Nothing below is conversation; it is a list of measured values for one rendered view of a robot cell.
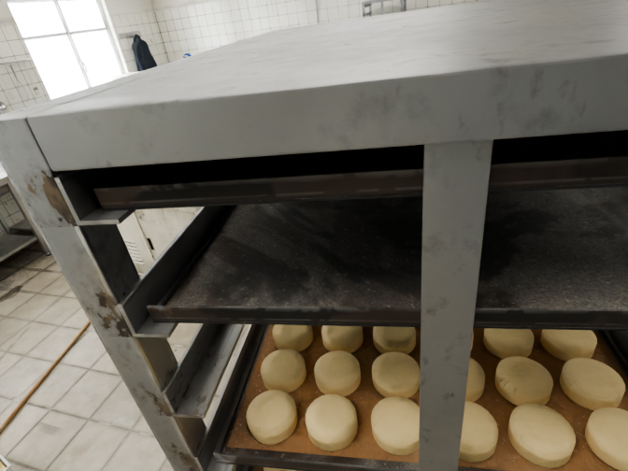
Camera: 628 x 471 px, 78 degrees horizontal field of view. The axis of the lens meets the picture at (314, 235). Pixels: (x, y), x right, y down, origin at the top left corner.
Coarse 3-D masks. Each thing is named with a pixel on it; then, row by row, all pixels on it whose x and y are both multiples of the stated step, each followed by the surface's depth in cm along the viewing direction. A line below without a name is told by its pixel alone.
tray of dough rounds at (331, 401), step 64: (256, 384) 44; (320, 384) 41; (384, 384) 40; (512, 384) 38; (576, 384) 37; (256, 448) 37; (320, 448) 36; (384, 448) 35; (512, 448) 34; (576, 448) 34
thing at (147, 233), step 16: (160, 208) 267; (176, 208) 258; (192, 208) 251; (128, 224) 295; (144, 224) 285; (160, 224) 277; (176, 224) 268; (128, 240) 306; (144, 240) 295; (160, 240) 287; (144, 256) 308; (144, 272) 320
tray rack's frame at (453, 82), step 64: (512, 0) 56; (576, 0) 40; (192, 64) 33; (256, 64) 27; (320, 64) 22; (384, 64) 19; (448, 64) 17; (512, 64) 15; (576, 64) 15; (0, 128) 20; (64, 128) 19; (128, 128) 19; (192, 128) 18; (256, 128) 18; (320, 128) 17; (384, 128) 17; (448, 128) 17; (512, 128) 16; (576, 128) 16; (448, 192) 19; (64, 256) 24; (128, 256) 27; (448, 256) 21; (448, 320) 23; (128, 384) 30; (448, 384) 26; (192, 448) 34; (448, 448) 29
